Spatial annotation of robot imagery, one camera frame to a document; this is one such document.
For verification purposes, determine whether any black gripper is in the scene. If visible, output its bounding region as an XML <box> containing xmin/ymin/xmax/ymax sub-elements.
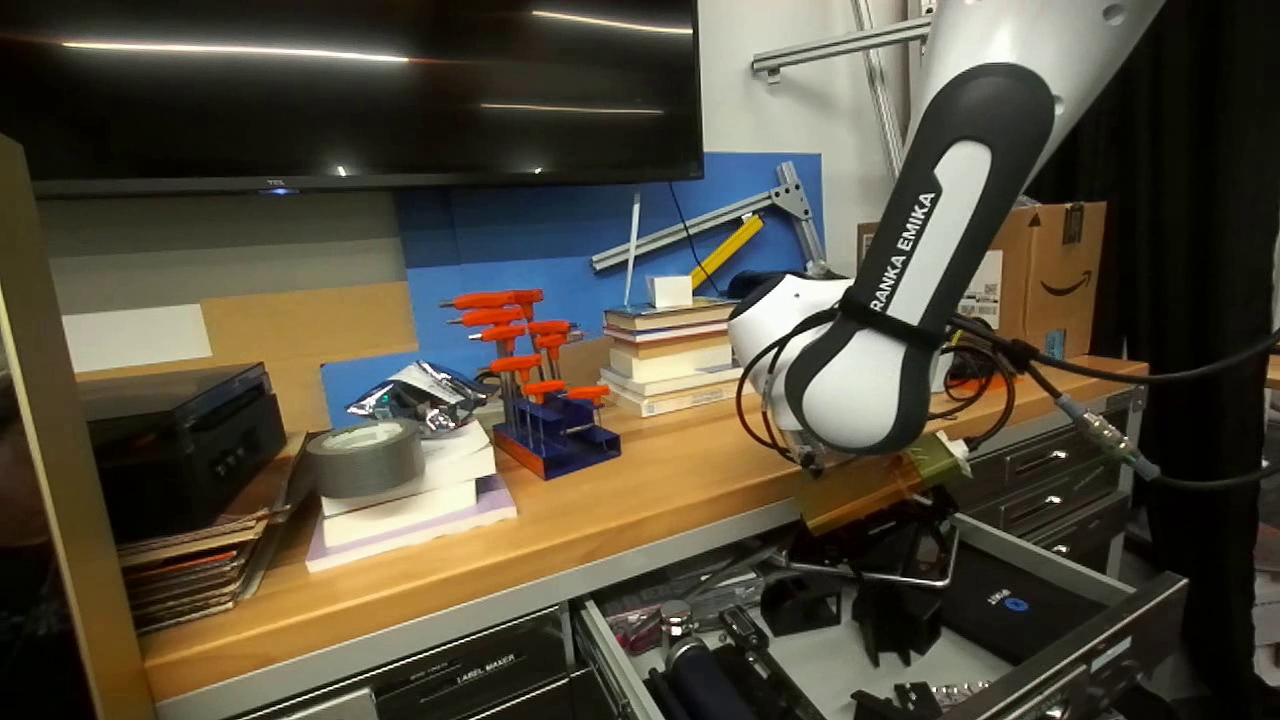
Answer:
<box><xmin>839</xmin><ymin>499</ymin><xmax>959</xmax><ymax>672</ymax></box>

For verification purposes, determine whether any black slanted plastic housing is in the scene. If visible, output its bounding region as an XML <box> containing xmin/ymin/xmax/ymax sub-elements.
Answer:
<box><xmin>755</xmin><ymin>570</ymin><xmax>844</xmax><ymax>639</ymax></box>

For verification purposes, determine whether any black metal drawer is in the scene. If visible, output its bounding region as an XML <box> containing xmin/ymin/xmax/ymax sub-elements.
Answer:
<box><xmin>571</xmin><ymin>483</ymin><xmax>1192</xmax><ymax>720</ymax></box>

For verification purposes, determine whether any black drawer cabinet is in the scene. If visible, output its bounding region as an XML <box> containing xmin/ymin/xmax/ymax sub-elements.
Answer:
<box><xmin>158</xmin><ymin>603</ymin><xmax>624</xmax><ymax>720</ymax></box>
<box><xmin>932</xmin><ymin>403</ymin><xmax>1150</xmax><ymax>570</ymax></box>

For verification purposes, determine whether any black box with blue logo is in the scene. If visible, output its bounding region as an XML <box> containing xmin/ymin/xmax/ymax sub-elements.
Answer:
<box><xmin>937</xmin><ymin>541</ymin><xmax>1077</xmax><ymax>669</ymax></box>

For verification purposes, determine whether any black tablet with silver rim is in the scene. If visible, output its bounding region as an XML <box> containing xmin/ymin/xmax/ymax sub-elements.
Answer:
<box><xmin>783</xmin><ymin>513</ymin><xmax>964</xmax><ymax>591</ymax></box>

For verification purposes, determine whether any dark blue flashlight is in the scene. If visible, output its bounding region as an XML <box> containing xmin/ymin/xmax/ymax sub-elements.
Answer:
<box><xmin>646</xmin><ymin>596</ymin><xmax>755</xmax><ymax>720</ymax></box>

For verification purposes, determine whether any clear plastic bag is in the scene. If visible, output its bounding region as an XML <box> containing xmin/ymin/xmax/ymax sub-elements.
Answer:
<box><xmin>597</xmin><ymin>536</ymin><xmax>792</xmax><ymax>633</ymax></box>

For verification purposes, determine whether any stack of books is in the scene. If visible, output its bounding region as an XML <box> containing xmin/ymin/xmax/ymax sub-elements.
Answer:
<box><xmin>597</xmin><ymin>354</ymin><xmax>754</xmax><ymax>418</ymax></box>

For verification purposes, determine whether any thick cream book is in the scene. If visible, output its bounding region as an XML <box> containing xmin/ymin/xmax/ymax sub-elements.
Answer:
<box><xmin>603</xmin><ymin>333</ymin><xmax>740</xmax><ymax>387</ymax></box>

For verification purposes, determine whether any thin dark book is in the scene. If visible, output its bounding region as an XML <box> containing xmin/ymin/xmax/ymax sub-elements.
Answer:
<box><xmin>601</xmin><ymin>299</ymin><xmax>743</xmax><ymax>339</ymax></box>

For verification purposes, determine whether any large cardboard shipping box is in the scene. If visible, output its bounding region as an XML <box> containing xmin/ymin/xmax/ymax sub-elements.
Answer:
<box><xmin>959</xmin><ymin>197</ymin><xmax>1112</xmax><ymax>359</ymax></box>

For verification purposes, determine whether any small white box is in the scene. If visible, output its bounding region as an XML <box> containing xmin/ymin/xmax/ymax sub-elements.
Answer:
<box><xmin>650</xmin><ymin>272</ymin><xmax>698</xmax><ymax>310</ymax></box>

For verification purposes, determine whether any small cardboard box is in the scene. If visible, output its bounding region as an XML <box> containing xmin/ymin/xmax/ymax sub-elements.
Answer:
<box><xmin>556</xmin><ymin>333</ymin><xmax>616</xmax><ymax>392</ymax></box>

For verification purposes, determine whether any yellow spirit level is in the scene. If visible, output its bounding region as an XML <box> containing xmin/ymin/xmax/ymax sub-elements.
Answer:
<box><xmin>685</xmin><ymin>212</ymin><xmax>767</xmax><ymax>295</ymax></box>

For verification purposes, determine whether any silver framing square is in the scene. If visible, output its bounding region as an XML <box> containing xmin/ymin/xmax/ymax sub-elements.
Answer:
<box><xmin>590</xmin><ymin>156</ymin><xmax>828</xmax><ymax>277</ymax></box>

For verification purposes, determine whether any thin white rod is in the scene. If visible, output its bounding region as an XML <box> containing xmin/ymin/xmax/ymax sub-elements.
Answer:
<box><xmin>619</xmin><ymin>191</ymin><xmax>650</xmax><ymax>308</ymax></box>

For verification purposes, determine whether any purple board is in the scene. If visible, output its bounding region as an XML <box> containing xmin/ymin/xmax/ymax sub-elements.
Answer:
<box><xmin>302</xmin><ymin>474</ymin><xmax>521</xmax><ymax>578</ymax></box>

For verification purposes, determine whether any white foam block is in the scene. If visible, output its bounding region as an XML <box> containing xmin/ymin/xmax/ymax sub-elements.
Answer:
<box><xmin>318</xmin><ymin>418</ymin><xmax>504</xmax><ymax>552</ymax></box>

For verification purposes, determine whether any black curtain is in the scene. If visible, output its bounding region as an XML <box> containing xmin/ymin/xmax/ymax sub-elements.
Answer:
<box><xmin>1034</xmin><ymin>0</ymin><xmax>1280</xmax><ymax>720</ymax></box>

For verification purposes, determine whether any crumpled foil bag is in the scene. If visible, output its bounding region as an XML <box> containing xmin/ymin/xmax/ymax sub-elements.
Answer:
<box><xmin>350</xmin><ymin>354</ymin><xmax>494</xmax><ymax>440</ymax></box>

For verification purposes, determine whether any blue back panel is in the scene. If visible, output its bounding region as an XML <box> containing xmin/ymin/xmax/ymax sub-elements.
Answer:
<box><xmin>318</xmin><ymin>149</ymin><xmax>832</xmax><ymax>432</ymax></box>

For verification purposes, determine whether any brown hardboard panel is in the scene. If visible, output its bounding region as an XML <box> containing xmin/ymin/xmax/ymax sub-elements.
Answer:
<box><xmin>58</xmin><ymin>277</ymin><xmax>420</xmax><ymax>442</ymax></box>

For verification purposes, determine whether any stack of dark boards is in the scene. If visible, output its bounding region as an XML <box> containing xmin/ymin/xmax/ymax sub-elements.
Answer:
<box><xmin>116</xmin><ymin>450</ymin><xmax>318</xmax><ymax>637</ymax></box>

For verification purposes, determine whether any black printer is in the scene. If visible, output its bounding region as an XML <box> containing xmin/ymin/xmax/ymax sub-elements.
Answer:
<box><xmin>79</xmin><ymin>359</ymin><xmax>292</xmax><ymax>542</ymax></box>

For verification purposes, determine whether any large black TV screen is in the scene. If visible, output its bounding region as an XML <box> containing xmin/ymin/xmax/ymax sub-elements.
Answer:
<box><xmin>0</xmin><ymin>0</ymin><xmax>710</xmax><ymax>199</ymax></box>

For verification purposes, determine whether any white paper label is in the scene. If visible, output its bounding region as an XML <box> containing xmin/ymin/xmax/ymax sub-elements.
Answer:
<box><xmin>58</xmin><ymin>299</ymin><xmax>218</xmax><ymax>377</ymax></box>

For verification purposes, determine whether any gold wrist camera bar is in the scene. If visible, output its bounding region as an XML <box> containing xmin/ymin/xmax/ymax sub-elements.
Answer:
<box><xmin>795</xmin><ymin>440</ymin><xmax>978</xmax><ymax>536</ymax></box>

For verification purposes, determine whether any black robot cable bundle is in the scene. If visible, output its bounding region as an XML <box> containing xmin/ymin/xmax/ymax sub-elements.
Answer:
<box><xmin>731</xmin><ymin>302</ymin><xmax>1280</xmax><ymax>497</ymax></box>

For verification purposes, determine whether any grey duct tape roll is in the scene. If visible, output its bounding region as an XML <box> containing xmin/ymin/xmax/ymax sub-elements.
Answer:
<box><xmin>302</xmin><ymin>416</ymin><xmax>429</xmax><ymax>503</ymax></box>

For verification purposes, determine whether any wooden post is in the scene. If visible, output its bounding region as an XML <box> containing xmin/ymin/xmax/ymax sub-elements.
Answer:
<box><xmin>0</xmin><ymin>133</ymin><xmax>158</xmax><ymax>720</ymax></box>

